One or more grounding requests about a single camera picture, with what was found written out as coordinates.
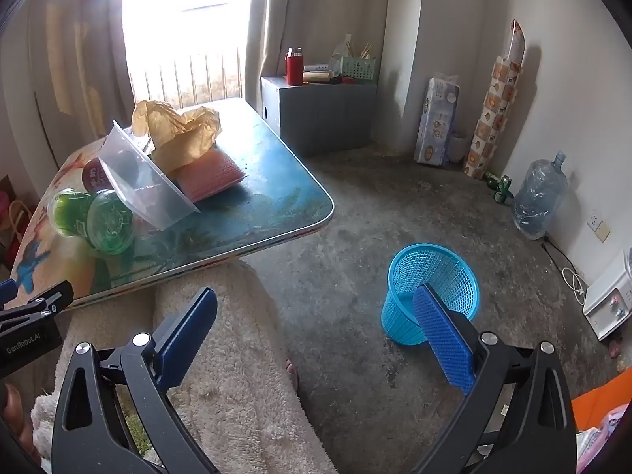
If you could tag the white water dispenser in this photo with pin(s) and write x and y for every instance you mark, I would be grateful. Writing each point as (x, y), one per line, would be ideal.
(607, 301)

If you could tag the beige curtain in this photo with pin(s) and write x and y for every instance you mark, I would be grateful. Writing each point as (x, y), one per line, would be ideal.
(306, 10)
(64, 59)

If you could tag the wall socket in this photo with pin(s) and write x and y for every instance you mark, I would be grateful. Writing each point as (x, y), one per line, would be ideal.
(598, 227)

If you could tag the red thermos bottle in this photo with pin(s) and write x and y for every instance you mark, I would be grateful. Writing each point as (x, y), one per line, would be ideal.
(294, 69)

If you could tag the maroon round lid cup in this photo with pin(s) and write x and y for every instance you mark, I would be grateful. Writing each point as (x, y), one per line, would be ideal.
(91, 175)

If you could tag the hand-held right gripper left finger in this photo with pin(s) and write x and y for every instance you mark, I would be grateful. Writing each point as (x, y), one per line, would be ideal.
(187, 335)

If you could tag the green plastic basket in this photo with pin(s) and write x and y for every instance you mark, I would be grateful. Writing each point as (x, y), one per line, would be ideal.
(358, 69)

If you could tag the bundle of wooden sticks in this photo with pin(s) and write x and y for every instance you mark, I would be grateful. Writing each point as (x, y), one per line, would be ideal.
(366, 50)

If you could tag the toilet paper pack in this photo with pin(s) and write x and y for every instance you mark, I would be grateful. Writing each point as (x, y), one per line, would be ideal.
(437, 123)

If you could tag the pink printed cloth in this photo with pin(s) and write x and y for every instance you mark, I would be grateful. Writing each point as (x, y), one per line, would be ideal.
(607, 439)

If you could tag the green plastic cup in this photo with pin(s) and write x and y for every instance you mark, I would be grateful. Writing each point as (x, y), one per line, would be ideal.
(66, 212)
(108, 222)

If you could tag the pink scouring sponge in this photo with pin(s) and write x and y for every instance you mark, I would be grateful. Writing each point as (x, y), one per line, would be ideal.
(212, 175)

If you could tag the person's foot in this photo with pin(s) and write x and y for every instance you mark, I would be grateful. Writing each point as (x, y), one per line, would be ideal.
(291, 373)

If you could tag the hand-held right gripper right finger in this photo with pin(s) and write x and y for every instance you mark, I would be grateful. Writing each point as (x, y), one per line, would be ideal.
(444, 340)

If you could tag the metal window railing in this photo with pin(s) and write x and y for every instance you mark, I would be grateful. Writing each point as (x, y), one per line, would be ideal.
(187, 79)

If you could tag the tan paper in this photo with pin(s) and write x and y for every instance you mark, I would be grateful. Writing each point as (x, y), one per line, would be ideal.
(182, 133)

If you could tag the beige fleece blanket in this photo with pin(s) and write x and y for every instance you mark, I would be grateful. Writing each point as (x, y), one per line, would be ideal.
(237, 380)

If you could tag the grey cabinet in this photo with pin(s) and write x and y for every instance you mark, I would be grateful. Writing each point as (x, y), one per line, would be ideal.
(321, 118)

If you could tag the clear plastic bag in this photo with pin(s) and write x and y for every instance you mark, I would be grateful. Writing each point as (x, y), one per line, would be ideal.
(340, 52)

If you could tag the orange cloth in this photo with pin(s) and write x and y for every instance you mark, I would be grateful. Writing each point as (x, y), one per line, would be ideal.
(597, 405)

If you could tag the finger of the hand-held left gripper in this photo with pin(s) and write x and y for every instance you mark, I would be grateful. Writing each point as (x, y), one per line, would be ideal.
(42, 301)

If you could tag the white plastic cup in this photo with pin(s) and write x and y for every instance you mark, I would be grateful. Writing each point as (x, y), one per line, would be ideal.
(459, 147)

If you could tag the large clear water jug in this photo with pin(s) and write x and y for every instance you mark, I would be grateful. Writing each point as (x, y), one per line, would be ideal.
(538, 197)

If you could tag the blue mesh wastebasket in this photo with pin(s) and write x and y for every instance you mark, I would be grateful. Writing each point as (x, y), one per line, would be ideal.
(400, 316)

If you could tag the person's left hand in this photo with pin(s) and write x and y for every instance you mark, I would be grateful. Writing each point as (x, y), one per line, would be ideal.
(12, 410)

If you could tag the green glass bottle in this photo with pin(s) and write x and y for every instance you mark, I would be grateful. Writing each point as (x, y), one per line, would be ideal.
(492, 182)
(504, 190)

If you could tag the pink slipper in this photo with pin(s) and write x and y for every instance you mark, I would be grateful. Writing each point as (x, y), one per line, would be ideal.
(616, 348)

